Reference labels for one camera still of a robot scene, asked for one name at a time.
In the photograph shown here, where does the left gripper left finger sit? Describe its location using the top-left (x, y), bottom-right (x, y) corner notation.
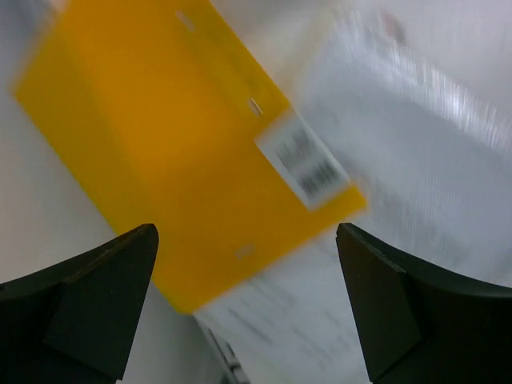
top-left (1, 224), bottom-right (158, 383)

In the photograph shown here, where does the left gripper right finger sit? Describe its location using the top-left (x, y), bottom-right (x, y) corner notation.
top-left (336, 223), bottom-right (511, 383)

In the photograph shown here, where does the clear plastic document sleeve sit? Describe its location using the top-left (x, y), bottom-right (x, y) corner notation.
top-left (195, 1), bottom-right (511, 383)

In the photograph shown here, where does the yellow plastic folder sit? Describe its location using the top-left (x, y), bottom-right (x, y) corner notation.
top-left (14, 1), bottom-right (366, 314)

